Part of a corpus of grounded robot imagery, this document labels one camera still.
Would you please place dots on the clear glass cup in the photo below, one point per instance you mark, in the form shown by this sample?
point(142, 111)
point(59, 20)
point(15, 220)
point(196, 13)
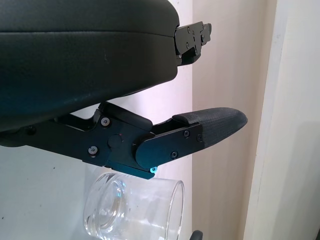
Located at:
point(140, 212)

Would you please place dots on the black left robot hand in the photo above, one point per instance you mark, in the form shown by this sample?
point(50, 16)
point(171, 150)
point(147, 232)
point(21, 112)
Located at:
point(75, 62)

